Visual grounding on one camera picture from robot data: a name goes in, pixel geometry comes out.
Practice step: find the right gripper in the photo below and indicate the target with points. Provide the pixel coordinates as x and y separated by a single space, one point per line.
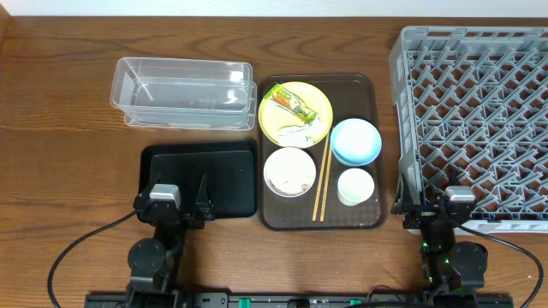
405 207

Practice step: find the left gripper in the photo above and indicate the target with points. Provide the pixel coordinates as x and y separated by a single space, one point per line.
179 215

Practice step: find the white cup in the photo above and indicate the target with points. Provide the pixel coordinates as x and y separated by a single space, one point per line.
354 186

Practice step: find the light blue bowl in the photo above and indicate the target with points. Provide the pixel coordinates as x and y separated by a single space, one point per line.
355 142

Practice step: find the wooden chopstick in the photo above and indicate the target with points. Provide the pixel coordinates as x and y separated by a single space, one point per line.
327 178
321 180

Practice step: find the pink bowl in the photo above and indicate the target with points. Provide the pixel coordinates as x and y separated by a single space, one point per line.
288 156

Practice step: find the green snack wrapper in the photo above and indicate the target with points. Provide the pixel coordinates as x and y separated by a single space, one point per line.
291 102

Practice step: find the pile of rice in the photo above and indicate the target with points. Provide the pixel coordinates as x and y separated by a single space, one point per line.
291 181

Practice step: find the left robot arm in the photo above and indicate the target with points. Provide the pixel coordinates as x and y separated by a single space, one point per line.
155 261

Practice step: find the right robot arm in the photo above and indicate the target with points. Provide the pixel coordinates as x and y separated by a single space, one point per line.
455 268

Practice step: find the grey dishwasher rack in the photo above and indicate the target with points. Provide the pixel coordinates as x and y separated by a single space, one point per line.
473 100

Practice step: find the black tray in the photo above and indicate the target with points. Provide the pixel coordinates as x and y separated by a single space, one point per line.
230 167

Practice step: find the brown serving tray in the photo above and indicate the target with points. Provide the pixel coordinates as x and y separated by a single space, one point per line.
351 96

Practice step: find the clear plastic bin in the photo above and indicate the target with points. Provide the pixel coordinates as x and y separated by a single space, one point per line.
185 93

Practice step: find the yellow plate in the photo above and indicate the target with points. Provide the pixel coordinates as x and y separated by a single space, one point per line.
272 117

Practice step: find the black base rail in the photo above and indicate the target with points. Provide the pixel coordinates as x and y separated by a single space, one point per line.
223 300

